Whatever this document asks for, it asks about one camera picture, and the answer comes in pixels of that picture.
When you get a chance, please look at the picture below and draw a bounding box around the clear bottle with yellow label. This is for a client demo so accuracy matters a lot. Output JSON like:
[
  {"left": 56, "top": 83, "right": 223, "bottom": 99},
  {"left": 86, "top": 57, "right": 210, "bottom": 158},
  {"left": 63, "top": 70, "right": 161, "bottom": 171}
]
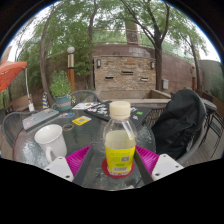
[{"left": 102, "top": 100, "right": 138, "bottom": 177}]

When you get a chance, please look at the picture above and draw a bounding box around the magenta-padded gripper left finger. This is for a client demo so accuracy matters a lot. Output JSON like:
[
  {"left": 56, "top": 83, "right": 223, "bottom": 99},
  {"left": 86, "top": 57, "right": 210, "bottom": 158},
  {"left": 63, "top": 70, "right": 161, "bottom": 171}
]
[{"left": 44, "top": 145, "right": 96, "bottom": 187}]

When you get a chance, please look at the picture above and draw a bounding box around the orange patio umbrella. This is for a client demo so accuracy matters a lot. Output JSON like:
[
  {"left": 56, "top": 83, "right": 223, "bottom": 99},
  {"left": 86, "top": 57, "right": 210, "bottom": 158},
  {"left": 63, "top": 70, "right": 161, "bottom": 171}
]
[{"left": 0, "top": 60, "right": 36, "bottom": 113}]

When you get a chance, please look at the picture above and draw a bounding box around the grey laptop with stickers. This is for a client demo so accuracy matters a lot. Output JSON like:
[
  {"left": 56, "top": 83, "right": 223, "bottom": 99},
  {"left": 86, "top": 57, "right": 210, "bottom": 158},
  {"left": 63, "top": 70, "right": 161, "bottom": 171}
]
[{"left": 21, "top": 107, "right": 60, "bottom": 132}]

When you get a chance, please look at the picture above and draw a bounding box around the white sticker sheet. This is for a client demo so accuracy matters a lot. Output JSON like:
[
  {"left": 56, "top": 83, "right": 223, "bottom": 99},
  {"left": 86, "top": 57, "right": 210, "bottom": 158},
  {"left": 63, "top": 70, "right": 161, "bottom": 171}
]
[{"left": 71, "top": 101, "right": 101, "bottom": 111}]

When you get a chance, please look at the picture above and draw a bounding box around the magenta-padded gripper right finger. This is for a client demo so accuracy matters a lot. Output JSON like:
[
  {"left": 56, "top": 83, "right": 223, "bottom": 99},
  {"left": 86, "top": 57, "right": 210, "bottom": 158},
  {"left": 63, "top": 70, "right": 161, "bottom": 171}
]
[{"left": 133, "top": 145, "right": 184, "bottom": 186}]

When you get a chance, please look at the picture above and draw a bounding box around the yellow card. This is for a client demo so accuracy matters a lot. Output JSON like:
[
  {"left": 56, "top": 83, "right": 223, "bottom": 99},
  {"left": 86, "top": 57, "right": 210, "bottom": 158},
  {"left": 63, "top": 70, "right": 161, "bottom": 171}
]
[{"left": 71, "top": 115, "right": 92, "bottom": 127}]

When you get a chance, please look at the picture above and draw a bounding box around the black laptop with stickers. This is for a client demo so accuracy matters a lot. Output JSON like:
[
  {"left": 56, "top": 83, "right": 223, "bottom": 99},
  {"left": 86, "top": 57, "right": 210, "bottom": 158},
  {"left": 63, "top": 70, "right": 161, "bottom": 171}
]
[{"left": 83, "top": 101, "right": 153, "bottom": 128}]

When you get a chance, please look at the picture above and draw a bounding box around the blue and yellow striped cone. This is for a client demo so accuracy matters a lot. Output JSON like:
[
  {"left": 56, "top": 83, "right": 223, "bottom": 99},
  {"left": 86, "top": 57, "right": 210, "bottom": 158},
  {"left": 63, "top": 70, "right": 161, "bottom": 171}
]
[{"left": 42, "top": 92, "right": 50, "bottom": 110}]

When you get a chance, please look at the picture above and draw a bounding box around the green plant in teal pot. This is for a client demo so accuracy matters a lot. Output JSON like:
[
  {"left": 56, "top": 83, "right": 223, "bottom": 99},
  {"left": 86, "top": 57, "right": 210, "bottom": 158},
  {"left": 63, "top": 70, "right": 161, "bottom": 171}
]
[{"left": 49, "top": 70, "right": 74, "bottom": 113}]

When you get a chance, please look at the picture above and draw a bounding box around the leaning green tree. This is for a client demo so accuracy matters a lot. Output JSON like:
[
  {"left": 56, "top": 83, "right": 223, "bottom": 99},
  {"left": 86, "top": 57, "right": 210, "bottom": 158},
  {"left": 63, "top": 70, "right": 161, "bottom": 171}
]
[{"left": 16, "top": 3, "right": 98, "bottom": 106}]

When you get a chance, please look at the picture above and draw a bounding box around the black jacket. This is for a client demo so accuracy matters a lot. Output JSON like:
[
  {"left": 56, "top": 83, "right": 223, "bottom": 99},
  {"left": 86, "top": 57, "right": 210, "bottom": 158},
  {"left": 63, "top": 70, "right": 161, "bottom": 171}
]
[{"left": 151, "top": 88, "right": 207, "bottom": 161}]

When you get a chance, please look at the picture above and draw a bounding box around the wooden bench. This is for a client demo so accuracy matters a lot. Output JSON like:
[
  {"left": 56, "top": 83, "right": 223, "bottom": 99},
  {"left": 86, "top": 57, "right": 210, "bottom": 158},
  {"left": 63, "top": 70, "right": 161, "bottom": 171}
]
[{"left": 8, "top": 94, "right": 31, "bottom": 109}]

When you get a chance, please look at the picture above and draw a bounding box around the blue card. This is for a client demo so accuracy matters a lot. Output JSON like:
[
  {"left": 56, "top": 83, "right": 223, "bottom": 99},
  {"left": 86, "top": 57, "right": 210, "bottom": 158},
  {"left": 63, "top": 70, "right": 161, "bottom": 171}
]
[{"left": 59, "top": 112, "right": 76, "bottom": 119}]

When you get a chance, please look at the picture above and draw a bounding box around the wooden lamp post with globe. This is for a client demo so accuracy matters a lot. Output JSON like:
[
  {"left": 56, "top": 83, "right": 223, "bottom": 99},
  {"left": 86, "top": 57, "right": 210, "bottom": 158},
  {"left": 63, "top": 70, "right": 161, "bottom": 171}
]
[{"left": 66, "top": 46, "right": 77, "bottom": 93}]

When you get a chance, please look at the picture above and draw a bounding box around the dark metal patio chair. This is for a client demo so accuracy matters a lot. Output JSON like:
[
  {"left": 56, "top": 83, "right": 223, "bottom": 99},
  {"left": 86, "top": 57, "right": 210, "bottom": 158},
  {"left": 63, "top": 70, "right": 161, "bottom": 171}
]
[{"left": 206, "top": 109, "right": 224, "bottom": 158}]

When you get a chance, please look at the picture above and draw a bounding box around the white ceramic mug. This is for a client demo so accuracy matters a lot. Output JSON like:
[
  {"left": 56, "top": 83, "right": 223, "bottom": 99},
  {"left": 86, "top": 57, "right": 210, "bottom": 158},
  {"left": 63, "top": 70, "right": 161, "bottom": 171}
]
[{"left": 34, "top": 123, "right": 68, "bottom": 164}]

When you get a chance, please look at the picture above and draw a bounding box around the black round side table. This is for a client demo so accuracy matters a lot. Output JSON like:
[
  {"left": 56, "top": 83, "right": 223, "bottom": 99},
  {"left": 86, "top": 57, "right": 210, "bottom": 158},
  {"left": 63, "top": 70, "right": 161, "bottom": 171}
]
[{"left": 201, "top": 97, "right": 218, "bottom": 118}]

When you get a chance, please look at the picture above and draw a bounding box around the dark-trunked branching tree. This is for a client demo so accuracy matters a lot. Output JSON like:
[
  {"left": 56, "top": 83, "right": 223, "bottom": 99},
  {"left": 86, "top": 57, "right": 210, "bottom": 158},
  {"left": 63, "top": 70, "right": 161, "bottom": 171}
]
[{"left": 109, "top": 0, "right": 208, "bottom": 92}]

